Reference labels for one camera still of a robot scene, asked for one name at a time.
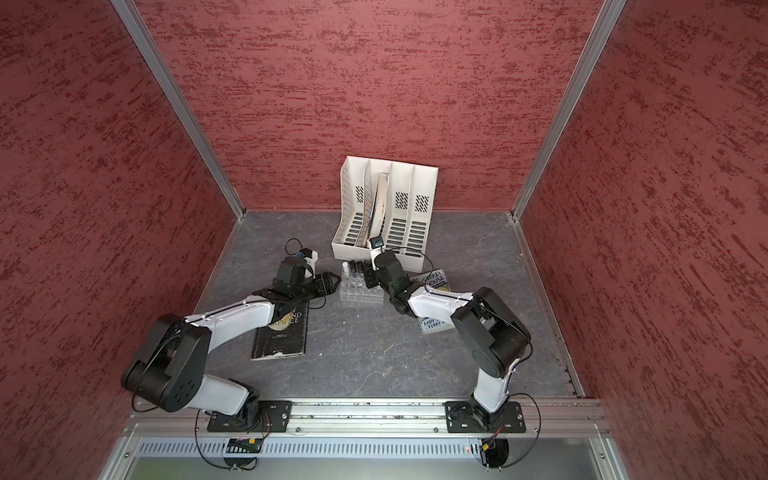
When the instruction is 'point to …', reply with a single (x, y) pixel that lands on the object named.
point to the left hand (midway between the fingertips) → (333, 284)
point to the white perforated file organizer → (409, 200)
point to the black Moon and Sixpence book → (286, 334)
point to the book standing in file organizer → (377, 216)
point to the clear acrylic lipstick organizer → (354, 288)
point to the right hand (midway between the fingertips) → (369, 264)
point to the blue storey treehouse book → (435, 279)
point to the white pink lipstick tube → (345, 269)
